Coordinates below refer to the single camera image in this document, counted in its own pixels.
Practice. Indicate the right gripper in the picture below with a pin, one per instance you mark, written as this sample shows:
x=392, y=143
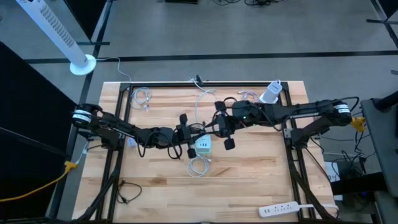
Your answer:
x=231, y=123

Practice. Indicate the white paper box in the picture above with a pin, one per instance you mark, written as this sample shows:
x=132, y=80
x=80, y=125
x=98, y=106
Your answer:
x=331, y=174

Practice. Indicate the grey metal bracket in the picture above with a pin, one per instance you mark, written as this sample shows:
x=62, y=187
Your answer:
x=286, y=133

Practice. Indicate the mint green power cube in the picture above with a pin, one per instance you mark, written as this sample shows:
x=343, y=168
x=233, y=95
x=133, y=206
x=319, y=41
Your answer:
x=203, y=146

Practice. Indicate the white tower power strip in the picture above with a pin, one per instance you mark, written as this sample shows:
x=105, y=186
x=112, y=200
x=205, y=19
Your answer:
x=272, y=90

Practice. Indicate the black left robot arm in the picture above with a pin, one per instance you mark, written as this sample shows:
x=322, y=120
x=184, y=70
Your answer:
x=146, y=137

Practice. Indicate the small white adapter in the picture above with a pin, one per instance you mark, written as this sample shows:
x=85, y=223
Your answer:
x=132, y=143

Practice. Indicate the black curtain partition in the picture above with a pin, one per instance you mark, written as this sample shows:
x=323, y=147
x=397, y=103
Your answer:
x=28, y=124
x=84, y=15

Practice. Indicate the grey side table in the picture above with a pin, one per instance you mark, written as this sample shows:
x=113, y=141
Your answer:
x=382, y=140

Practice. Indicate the black stand legs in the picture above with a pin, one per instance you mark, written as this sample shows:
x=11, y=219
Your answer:
x=377, y=21

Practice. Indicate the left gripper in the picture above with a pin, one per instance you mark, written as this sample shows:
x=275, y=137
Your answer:
x=178, y=137

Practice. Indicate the white tower fan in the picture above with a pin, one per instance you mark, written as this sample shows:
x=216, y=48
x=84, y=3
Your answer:
x=53, y=26

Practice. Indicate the yellow plug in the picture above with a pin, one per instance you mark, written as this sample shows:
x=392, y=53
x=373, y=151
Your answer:
x=358, y=124

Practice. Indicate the black floor box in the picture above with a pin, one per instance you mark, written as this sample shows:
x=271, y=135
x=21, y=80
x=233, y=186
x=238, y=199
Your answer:
x=182, y=1

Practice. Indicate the black aluminium table frame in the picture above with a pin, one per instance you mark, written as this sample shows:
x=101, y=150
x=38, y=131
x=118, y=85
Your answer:
x=161, y=84

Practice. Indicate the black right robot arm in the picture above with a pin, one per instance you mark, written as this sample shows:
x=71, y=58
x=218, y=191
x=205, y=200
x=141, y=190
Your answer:
x=311, y=110

